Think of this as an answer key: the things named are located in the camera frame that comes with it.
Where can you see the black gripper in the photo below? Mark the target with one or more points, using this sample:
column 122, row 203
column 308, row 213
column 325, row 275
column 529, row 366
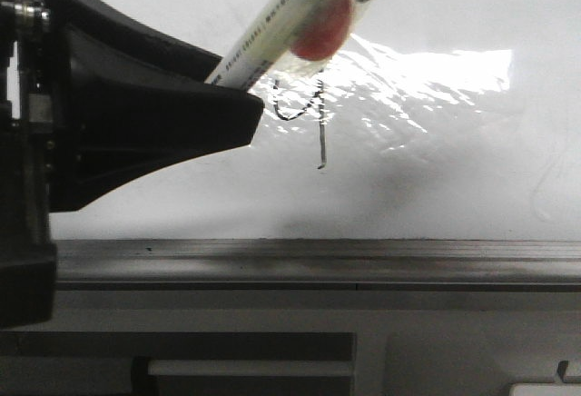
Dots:
column 128, row 100

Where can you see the white whiteboard marker black cap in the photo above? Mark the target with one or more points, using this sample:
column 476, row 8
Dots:
column 266, row 44

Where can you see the red round magnet taped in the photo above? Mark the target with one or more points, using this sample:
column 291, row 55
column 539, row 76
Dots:
column 326, row 33

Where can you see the white whiteboard with aluminium frame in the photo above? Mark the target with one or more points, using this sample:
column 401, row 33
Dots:
column 453, row 146

